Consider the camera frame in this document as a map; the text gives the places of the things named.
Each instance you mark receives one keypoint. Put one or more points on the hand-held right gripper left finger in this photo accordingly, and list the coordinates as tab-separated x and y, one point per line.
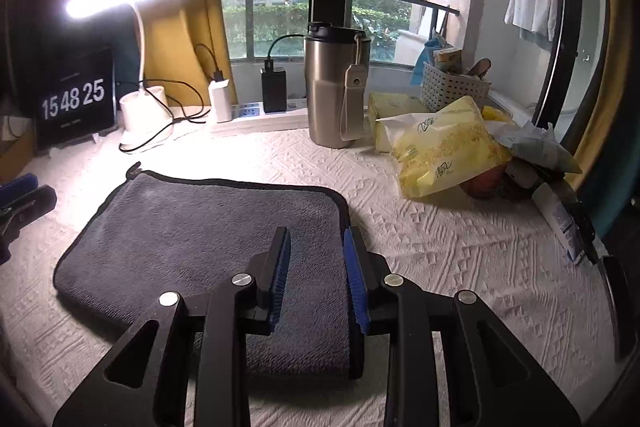
281	268

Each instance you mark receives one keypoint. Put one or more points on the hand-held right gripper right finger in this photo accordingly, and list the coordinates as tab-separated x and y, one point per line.
355	272

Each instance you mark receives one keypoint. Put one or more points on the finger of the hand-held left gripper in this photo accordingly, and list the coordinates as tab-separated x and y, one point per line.
25	199

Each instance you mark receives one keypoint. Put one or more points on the grey towel with black trim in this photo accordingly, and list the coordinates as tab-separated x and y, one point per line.
200	227

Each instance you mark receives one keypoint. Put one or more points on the white textured table cover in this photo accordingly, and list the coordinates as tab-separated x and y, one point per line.
440	257

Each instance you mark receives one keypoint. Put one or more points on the black digital clock display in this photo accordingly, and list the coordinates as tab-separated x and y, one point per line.
75	99

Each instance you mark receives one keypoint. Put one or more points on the white desk lamp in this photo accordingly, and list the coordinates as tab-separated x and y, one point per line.
142	107

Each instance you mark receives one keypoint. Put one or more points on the yellow plastic bag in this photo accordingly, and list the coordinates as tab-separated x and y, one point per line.
440	147

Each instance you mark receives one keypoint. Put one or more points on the white power strip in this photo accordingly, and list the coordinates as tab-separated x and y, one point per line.
265	117

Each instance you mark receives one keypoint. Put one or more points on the yellow tissue box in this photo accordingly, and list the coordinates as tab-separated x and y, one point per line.
392	114

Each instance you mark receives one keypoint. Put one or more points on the black power adapter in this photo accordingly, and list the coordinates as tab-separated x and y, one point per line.
273	89

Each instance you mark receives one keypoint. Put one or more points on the white charger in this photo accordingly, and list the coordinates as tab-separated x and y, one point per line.
220	99

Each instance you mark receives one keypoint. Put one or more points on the white plastic basket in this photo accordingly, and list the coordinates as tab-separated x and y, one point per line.
452	89

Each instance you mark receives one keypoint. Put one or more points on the white labelled tube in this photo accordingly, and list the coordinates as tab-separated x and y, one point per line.
560	219

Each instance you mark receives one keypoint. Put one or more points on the crumpled plastic wrapper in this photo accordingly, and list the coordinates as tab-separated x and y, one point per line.
537	144

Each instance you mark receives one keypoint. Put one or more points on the blue plastic bag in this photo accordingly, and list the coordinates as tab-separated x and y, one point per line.
427	57

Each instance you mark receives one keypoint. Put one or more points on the yellow curtain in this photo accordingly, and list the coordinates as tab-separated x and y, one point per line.
170	7

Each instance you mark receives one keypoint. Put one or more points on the black balcony railing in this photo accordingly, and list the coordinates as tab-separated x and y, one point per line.
350	2

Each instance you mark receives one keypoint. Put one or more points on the round black framed mirror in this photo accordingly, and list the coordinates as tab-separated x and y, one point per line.
575	32

